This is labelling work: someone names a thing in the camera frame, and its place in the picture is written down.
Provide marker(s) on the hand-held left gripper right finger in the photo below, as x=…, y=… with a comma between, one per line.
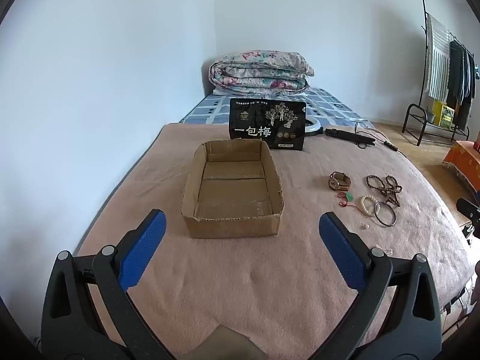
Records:
x=339, y=247

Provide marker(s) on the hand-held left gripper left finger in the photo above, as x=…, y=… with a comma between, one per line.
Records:
x=144, y=247

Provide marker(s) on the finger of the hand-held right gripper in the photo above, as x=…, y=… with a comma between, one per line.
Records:
x=468, y=208

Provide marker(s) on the silver metal bangle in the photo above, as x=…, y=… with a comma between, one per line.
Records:
x=386, y=225

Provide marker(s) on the cardboard box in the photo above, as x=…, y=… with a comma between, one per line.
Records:
x=232, y=195

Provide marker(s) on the pink blanket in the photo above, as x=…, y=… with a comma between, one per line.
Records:
x=150, y=180

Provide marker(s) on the yellow box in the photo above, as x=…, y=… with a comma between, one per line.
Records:
x=444, y=114

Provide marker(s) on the black folded tripod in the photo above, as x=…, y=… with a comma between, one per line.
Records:
x=348, y=136

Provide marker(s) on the dark hanging clothes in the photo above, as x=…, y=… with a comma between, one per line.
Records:
x=455, y=78

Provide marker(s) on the black snack bag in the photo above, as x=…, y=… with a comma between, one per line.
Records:
x=262, y=120

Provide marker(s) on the striped hanging cloth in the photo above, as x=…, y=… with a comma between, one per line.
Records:
x=438, y=60

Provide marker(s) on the blue checked bedsheet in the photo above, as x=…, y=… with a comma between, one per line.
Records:
x=210, y=110

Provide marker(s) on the black metal clothes rack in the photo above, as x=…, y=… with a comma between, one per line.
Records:
x=425, y=45

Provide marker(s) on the folded floral quilt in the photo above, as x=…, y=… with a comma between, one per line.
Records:
x=258, y=71

